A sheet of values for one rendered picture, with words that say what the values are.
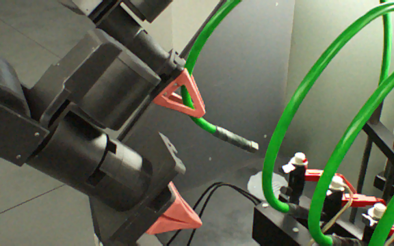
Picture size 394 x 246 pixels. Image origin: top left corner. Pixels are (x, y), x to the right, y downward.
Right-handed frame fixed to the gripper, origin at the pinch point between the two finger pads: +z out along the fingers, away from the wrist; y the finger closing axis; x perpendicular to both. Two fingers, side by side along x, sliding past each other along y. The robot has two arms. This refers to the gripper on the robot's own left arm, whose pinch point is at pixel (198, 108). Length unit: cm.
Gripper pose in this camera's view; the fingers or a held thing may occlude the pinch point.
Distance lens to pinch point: 71.5
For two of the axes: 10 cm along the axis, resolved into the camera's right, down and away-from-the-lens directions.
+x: -7.2, 6.6, 2.2
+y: -0.1, -3.3, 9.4
